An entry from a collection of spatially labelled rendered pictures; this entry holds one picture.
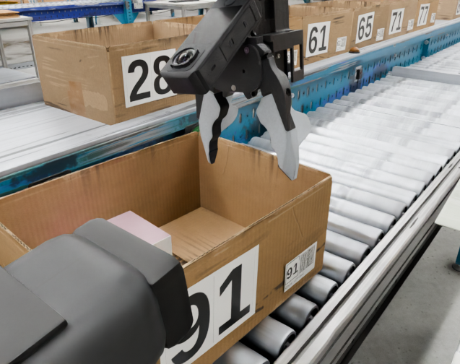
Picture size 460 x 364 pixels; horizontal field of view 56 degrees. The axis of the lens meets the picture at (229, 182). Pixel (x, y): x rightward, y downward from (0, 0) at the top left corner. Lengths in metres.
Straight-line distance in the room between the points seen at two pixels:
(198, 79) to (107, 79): 0.60
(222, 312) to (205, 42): 0.31
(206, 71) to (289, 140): 0.11
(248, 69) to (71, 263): 0.30
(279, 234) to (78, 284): 0.42
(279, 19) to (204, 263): 0.27
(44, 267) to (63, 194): 0.50
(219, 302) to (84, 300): 0.37
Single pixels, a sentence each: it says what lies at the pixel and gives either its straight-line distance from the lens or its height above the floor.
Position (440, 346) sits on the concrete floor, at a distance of 1.79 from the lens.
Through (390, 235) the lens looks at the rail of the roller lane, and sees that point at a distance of 0.87.
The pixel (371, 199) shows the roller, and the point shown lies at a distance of 0.98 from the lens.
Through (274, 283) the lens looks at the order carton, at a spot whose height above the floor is 0.80.
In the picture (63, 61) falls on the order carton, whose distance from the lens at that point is 1.08.
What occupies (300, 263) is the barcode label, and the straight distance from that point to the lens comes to 0.66.
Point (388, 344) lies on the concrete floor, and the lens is 1.73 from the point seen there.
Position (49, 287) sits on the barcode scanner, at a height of 1.09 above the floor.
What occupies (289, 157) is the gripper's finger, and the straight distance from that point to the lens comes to 0.44.
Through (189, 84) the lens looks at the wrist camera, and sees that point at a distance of 0.38.
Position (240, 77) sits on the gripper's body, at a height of 1.10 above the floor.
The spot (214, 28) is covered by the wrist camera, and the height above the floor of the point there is 1.14.
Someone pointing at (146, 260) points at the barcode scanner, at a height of 1.09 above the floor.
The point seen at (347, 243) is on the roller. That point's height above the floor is 0.75.
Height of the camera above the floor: 1.19
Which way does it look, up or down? 26 degrees down
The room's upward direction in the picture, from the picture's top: straight up
